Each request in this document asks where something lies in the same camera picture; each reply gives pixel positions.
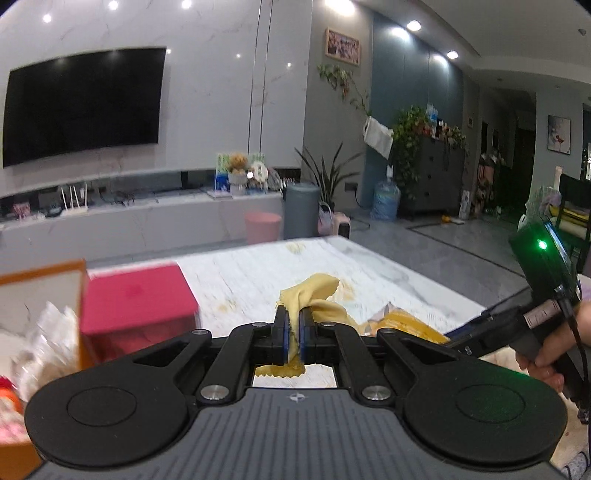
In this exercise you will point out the small pink heater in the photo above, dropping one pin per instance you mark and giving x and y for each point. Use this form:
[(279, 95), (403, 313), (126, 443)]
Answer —
[(341, 226)]

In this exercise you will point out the yellow cloth in plastic wrap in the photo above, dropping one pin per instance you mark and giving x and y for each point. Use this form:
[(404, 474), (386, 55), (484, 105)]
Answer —
[(411, 323)]

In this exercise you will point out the pink photo card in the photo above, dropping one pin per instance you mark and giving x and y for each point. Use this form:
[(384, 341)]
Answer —
[(21, 210)]

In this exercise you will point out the long-leaf potted plant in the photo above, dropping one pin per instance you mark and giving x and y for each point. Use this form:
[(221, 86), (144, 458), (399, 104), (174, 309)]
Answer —
[(325, 177)]

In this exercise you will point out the hanging vine plant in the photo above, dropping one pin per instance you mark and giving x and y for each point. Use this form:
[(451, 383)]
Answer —
[(339, 78)]

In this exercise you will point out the small orange toy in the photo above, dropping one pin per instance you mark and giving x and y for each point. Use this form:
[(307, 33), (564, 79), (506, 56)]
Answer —
[(9, 397)]

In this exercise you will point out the person's right hand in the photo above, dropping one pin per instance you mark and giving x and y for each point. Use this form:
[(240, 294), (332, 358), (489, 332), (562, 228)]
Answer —
[(572, 327)]

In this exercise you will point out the red storage box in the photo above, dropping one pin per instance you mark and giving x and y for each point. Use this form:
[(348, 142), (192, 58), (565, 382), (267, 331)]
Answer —
[(134, 295)]

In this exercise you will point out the framed wall painting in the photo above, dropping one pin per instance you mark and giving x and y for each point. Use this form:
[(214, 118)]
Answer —
[(558, 134)]

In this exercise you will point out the black wall television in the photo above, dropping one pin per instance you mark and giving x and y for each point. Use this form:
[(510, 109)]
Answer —
[(83, 106)]

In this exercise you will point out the blue water jug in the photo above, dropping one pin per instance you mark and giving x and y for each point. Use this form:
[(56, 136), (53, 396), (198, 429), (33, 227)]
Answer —
[(385, 201)]

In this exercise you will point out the grey drawer cabinet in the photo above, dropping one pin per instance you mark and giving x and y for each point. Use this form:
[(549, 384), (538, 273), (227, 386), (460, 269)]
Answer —
[(438, 175)]

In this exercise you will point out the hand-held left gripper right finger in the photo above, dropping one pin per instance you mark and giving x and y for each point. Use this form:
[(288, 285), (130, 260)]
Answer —
[(302, 341)]

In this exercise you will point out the orange cardboard box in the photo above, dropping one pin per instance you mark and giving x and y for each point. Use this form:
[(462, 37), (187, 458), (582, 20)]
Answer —
[(11, 461)]

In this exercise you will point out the green and blue picture panel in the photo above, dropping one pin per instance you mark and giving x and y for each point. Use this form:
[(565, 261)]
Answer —
[(221, 177)]

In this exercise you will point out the white hanging bag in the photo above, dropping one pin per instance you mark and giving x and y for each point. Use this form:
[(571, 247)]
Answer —
[(377, 136)]

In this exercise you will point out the grey trash can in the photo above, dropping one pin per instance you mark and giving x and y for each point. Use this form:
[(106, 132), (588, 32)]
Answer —
[(301, 212)]

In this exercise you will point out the round white fan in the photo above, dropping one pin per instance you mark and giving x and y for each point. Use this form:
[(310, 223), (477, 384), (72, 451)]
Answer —
[(260, 171)]

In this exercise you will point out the marble television console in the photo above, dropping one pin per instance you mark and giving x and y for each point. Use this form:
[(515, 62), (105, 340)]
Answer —
[(161, 221)]

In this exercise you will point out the white router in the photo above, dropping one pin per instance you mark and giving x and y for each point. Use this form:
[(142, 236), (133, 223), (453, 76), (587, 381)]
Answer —
[(74, 210)]

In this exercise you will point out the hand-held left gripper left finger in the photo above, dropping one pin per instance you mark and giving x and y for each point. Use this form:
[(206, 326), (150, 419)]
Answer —
[(287, 341)]

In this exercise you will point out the pink stool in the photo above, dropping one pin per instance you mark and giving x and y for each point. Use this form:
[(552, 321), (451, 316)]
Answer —
[(262, 228)]

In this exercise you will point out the wooden framed picture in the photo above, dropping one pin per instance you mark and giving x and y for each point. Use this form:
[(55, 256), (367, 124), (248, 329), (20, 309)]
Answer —
[(343, 46)]

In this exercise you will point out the pale yellow cloth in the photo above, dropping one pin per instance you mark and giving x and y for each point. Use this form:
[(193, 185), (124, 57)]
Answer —
[(318, 290)]

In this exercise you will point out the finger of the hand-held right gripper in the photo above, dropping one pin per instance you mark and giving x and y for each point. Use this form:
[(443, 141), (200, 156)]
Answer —
[(489, 330)]

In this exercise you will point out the leafy plant on cabinet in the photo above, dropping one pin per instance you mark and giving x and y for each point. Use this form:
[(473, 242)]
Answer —
[(408, 134)]

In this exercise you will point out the pink crochet piece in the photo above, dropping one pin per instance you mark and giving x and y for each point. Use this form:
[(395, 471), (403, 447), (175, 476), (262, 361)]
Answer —
[(11, 427)]

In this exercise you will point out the brown teddy bear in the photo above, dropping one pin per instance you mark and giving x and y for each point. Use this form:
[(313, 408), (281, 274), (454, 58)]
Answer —
[(238, 162)]

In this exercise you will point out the pink handbag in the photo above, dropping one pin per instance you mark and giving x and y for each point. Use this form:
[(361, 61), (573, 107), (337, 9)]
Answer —
[(325, 221)]

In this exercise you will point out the clear plastic bag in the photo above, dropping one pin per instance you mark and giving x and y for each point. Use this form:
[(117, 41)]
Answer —
[(51, 341)]

